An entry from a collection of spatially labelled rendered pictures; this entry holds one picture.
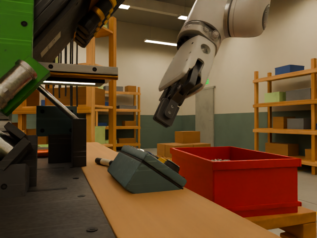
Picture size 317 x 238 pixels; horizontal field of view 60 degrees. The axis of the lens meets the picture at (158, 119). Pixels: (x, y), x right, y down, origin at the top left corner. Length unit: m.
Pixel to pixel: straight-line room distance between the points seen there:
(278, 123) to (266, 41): 2.30
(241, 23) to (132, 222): 0.41
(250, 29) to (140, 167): 0.33
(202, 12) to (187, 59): 0.12
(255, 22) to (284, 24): 6.93
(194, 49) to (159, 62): 10.23
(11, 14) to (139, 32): 10.16
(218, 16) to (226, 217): 0.38
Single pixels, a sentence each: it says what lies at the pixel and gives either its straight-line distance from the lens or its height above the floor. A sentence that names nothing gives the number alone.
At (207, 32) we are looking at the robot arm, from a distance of 0.54.
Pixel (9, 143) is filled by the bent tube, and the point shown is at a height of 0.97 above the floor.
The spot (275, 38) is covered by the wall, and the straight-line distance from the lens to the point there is 7.58.
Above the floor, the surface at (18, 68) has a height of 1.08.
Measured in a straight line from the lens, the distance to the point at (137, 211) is 0.33.
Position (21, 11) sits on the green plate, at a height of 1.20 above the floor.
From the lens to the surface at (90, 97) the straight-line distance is 3.09.
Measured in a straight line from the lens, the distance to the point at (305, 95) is 6.12.
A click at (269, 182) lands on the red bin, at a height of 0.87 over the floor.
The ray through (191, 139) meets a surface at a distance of 7.21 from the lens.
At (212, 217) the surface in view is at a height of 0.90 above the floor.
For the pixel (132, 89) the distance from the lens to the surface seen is 9.57.
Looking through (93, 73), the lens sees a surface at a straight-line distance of 0.65.
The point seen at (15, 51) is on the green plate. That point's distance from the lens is 0.53.
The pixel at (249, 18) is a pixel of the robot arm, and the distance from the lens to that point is 0.56.
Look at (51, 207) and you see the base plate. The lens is 0.37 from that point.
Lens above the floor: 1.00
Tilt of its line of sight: 1 degrees up
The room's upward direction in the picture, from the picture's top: straight up
